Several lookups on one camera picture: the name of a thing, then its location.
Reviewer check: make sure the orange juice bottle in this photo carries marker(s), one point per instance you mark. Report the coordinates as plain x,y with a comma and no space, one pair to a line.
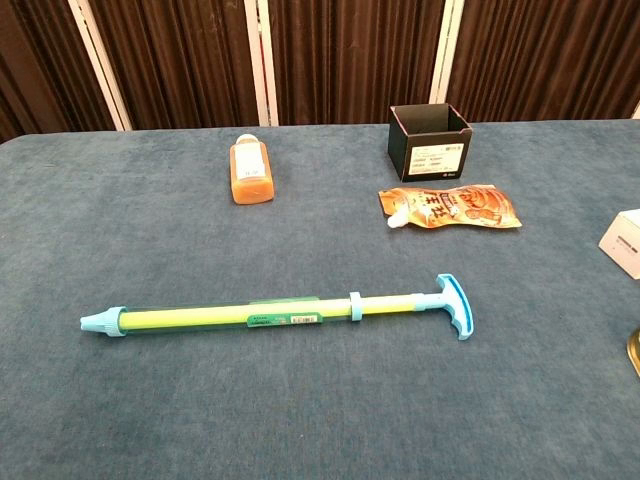
252,185

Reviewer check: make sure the black cardboard box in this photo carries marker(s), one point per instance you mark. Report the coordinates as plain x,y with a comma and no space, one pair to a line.
435,160

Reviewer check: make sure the orange spout pouch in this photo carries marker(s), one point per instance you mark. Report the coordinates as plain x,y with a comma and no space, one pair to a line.
475,207

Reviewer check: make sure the brown curtain panel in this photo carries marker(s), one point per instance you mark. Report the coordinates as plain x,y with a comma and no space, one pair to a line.
350,60
175,60
550,55
40,65

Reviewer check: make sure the white cardboard box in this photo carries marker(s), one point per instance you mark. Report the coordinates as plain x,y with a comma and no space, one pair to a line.
625,245

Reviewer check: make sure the brass round object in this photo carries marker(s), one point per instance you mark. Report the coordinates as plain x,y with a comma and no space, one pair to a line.
636,350

